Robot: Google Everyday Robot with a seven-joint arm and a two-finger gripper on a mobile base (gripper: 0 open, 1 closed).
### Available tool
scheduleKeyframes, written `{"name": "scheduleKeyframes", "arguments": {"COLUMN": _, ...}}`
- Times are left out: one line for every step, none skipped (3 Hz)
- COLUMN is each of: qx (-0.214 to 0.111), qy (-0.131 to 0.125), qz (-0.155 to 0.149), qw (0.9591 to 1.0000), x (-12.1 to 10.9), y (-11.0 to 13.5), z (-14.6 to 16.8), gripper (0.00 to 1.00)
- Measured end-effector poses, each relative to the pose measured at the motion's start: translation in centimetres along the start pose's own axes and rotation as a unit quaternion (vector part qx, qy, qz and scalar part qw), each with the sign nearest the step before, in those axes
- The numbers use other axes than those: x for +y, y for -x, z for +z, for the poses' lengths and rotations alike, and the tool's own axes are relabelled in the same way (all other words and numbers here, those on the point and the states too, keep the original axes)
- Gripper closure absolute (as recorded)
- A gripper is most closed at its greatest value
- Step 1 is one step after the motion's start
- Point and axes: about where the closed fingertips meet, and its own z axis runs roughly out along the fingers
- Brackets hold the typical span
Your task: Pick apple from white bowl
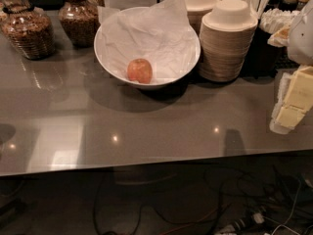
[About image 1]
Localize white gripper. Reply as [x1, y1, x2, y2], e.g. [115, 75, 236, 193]
[267, 0, 313, 134]

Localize red apple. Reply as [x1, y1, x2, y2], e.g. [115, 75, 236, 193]
[127, 59, 153, 84]

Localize white bowl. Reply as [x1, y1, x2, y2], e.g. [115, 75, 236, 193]
[93, 6, 201, 90]

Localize black container of napkins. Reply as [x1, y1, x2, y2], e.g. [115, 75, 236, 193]
[241, 9, 297, 78]

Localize front stack of paper bowls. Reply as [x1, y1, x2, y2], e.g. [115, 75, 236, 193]
[198, 0, 258, 83]

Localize white tissue paper liner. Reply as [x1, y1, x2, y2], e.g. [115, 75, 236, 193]
[97, 0, 199, 85]

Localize power strip on floor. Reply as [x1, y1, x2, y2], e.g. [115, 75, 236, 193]
[214, 212, 265, 235]

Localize middle glass granola jar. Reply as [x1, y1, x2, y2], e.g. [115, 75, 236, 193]
[59, 0, 100, 47]

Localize glass granola jar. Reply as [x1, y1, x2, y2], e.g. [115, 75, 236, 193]
[59, 0, 100, 47]
[1, 0, 55, 60]

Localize left glass granola jar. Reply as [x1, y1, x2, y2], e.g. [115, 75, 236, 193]
[1, 0, 55, 60]

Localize black floor cables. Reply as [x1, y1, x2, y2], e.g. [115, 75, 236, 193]
[92, 164, 313, 235]

